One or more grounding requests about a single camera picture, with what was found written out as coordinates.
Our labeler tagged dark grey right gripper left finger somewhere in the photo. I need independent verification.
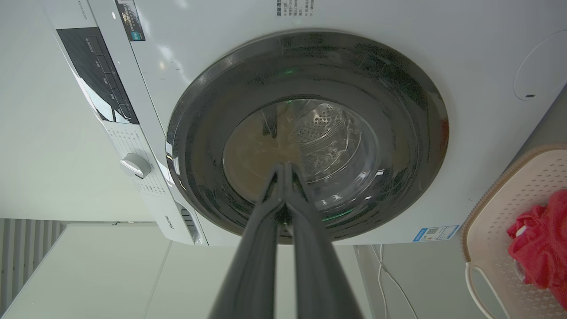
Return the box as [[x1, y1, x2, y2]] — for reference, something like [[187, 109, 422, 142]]
[[208, 164, 286, 319]]

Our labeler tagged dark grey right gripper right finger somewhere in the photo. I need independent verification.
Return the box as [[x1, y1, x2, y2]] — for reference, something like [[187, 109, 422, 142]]
[[285, 162, 365, 319]]

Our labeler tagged beige perforated laundry basket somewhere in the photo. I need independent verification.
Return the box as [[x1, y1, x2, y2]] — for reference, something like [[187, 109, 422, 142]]
[[461, 144, 567, 319]]

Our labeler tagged blue energy label sticker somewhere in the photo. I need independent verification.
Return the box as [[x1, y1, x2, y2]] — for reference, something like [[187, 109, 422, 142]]
[[413, 225, 460, 242]]

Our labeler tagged white cabinet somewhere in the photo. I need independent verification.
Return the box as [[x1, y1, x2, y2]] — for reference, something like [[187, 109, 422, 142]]
[[0, 222, 373, 319]]

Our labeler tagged silver washing machine control knob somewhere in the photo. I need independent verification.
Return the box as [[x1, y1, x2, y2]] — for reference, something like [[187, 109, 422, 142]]
[[120, 153, 152, 179]]

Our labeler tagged dark round washing machine door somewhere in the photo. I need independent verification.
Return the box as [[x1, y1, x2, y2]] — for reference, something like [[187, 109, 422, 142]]
[[166, 29, 450, 244]]

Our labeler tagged red garment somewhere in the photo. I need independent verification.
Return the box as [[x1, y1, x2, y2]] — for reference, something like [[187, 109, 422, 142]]
[[507, 190, 567, 310]]

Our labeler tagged grey slatted radiator panel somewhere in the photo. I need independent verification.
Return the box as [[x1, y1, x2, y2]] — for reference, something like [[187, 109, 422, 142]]
[[0, 218, 67, 311]]

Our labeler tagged white front-load washing machine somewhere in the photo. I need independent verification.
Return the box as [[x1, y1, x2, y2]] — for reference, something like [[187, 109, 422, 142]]
[[43, 0, 567, 247]]

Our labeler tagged white power cable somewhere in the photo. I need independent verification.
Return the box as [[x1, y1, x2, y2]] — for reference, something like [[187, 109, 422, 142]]
[[371, 245, 419, 319]]

